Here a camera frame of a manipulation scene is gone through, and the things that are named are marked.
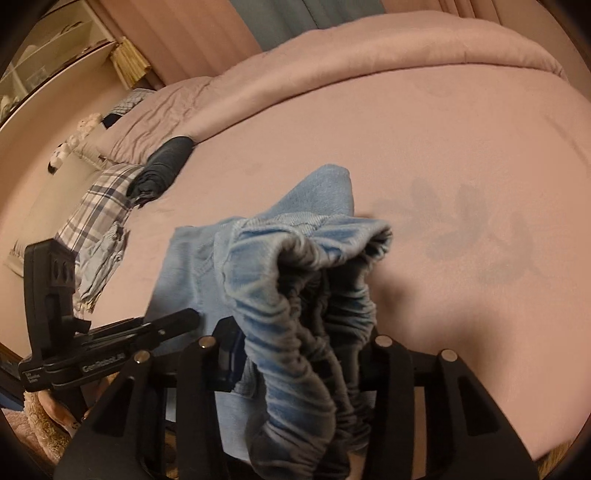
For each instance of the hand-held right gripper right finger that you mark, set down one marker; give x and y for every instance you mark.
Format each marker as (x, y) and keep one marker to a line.
(392, 369)

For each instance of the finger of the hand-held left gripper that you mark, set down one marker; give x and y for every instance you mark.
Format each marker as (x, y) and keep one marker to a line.
(178, 322)

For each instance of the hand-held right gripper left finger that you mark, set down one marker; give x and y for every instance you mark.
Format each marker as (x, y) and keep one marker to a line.
(222, 364)

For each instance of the light blue denim pants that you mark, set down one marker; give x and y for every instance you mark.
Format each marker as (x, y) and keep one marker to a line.
(295, 286)

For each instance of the folded pale blue pants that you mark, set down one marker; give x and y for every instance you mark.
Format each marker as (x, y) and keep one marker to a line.
(104, 263)

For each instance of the folded dark blue pants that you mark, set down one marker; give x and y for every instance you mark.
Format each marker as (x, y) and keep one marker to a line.
(161, 168)

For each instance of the white pillow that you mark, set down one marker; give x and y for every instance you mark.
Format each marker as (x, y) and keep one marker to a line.
(94, 154)

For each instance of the white stuffed toy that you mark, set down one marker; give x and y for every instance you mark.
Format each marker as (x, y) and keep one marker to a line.
(69, 145)

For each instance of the pink pillow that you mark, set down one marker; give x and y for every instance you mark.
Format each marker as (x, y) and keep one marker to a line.
(157, 120)

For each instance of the bed with pink sheet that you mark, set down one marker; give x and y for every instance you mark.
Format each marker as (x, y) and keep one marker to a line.
(461, 184)

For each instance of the blue plaid pillow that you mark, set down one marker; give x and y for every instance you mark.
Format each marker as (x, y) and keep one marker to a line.
(131, 101)

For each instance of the woven bamboo basket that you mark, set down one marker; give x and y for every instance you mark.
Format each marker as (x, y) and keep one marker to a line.
(131, 62)

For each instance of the pink curtain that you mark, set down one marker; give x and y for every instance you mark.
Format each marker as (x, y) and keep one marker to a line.
(443, 7)
(184, 32)

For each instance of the pink comforter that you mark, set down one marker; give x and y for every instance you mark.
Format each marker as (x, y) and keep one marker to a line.
(369, 60)

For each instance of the blue-grey curtain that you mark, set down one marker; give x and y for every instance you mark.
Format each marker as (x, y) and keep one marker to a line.
(304, 14)

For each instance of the white wall shelf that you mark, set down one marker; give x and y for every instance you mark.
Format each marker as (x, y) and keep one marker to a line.
(51, 50)

